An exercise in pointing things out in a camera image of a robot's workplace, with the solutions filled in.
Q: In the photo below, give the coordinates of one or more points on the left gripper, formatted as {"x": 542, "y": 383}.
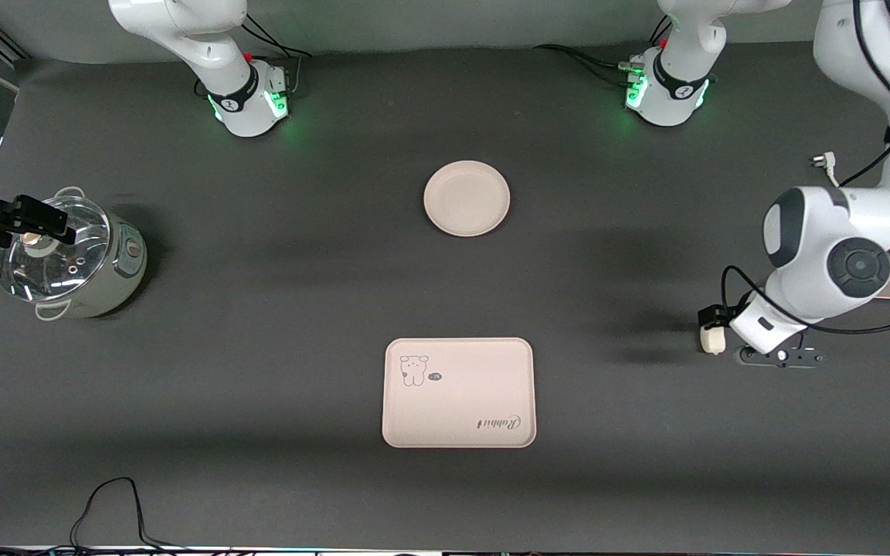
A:
{"x": 715, "y": 316}

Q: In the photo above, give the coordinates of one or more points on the white steamed bun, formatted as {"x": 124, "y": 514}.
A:
{"x": 712, "y": 340}

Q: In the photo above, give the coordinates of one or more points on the glass pot lid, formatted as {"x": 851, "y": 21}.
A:
{"x": 51, "y": 272}

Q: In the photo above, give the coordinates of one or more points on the round cream plate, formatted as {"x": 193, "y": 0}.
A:
{"x": 467, "y": 198}

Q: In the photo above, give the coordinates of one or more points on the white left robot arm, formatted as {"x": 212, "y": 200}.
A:
{"x": 839, "y": 232}

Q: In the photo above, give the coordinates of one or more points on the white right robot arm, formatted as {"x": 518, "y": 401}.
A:
{"x": 236, "y": 93}

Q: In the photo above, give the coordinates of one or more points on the cream rectangular rabbit tray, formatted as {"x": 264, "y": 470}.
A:
{"x": 458, "y": 401}

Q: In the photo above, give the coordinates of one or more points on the steel pot with glass lid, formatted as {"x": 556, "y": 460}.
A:
{"x": 124, "y": 270}

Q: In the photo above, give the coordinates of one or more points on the white power plug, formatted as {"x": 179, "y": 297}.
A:
{"x": 823, "y": 161}

